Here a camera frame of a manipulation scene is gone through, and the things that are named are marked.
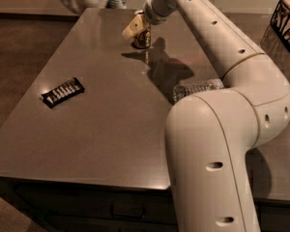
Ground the black rxbar chocolate bar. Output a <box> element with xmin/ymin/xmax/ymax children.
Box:
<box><xmin>42</xmin><ymin>77</ymin><xmax>85</xmax><ymax>108</ymax></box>

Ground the orange soda can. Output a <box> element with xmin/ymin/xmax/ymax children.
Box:
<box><xmin>132</xmin><ymin>25</ymin><xmax>151</xmax><ymax>49</ymax></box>

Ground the clear plastic water bottle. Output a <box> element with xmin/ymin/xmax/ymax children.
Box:
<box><xmin>173</xmin><ymin>78</ymin><xmax>224</xmax><ymax>102</ymax></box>

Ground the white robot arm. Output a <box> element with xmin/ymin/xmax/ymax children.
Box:
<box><xmin>143</xmin><ymin>0</ymin><xmax>290</xmax><ymax>232</ymax></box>

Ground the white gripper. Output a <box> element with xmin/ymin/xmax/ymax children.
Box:
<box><xmin>122</xmin><ymin>0</ymin><xmax>176</xmax><ymax>40</ymax></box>

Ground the black wire basket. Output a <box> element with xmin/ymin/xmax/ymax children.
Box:
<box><xmin>270</xmin><ymin>0</ymin><xmax>290</xmax><ymax>52</ymax></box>

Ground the black drawer handle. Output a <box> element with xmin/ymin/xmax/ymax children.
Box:
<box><xmin>110</xmin><ymin>205</ymin><xmax>145</xmax><ymax>219</ymax></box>

